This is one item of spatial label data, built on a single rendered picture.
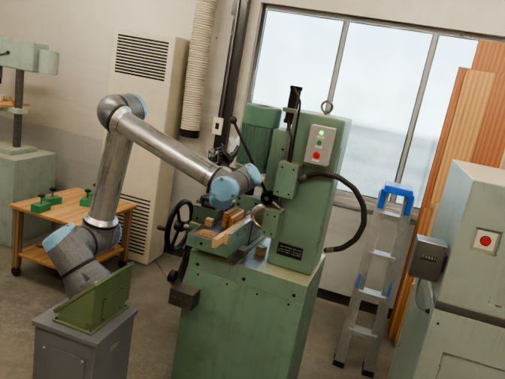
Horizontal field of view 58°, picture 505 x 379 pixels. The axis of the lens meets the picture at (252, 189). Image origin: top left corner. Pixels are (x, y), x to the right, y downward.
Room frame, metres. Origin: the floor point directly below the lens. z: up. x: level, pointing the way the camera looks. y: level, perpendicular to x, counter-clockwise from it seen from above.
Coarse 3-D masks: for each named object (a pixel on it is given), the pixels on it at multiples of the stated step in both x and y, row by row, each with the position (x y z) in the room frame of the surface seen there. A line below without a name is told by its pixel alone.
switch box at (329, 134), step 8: (312, 128) 1.90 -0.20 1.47; (320, 128) 1.89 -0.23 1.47; (328, 128) 1.88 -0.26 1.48; (312, 136) 1.90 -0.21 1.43; (328, 136) 1.88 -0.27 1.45; (312, 144) 1.89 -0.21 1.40; (328, 144) 1.88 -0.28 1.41; (312, 152) 1.89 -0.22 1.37; (320, 152) 1.88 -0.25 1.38; (328, 152) 1.87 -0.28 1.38; (304, 160) 1.90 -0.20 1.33; (320, 160) 1.88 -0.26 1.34; (328, 160) 1.90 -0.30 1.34
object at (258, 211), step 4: (260, 204) 1.99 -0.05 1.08; (256, 208) 1.98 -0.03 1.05; (260, 208) 1.98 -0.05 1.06; (264, 208) 1.98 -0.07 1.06; (252, 212) 1.99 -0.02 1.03; (256, 212) 1.99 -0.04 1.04; (260, 212) 1.98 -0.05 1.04; (264, 212) 1.98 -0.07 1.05; (252, 216) 1.99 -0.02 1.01; (256, 216) 1.99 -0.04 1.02; (260, 216) 1.98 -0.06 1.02; (252, 220) 1.99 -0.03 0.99; (256, 220) 1.99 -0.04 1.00; (260, 220) 1.97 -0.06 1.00; (256, 224) 1.98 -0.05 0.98; (260, 224) 1.98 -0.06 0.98; (260, 228) 1.97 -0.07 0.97
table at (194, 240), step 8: (192, 224) 2.15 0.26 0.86; (200, 224) 2.15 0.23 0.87; (216, 224) 2.11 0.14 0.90; (192, 232) 1.94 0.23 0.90; (248, 232) 2.10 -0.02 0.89; (256, 232) 2.24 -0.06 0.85; (192, 240) 1.92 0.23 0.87; (200, 240) 1.91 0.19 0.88; (208, 240) 1.90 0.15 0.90; (240, 240) 2.01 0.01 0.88; (248, 240) 2.12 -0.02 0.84; (200, 248) 1.91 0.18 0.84; (208, 248) 1.90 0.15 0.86; (216, 248) 1.88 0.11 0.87; (224, 248) 1.87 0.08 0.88; (232, 248) 1.91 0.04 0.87; (224, 256) 1.87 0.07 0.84
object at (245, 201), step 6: (240, 198) 2.12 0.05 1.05; (246, 198) 2.11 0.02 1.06; (252, 198) 2.10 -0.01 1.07; (258, 198) 2.11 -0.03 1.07; (234, 204) 2.13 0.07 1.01; (240, 204) 2.12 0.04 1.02; (246, 204) 2.11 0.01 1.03; (252, 204) 2.10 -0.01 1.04; (258, 204) 2.09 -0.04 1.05; (246, 210) 2.11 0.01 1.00
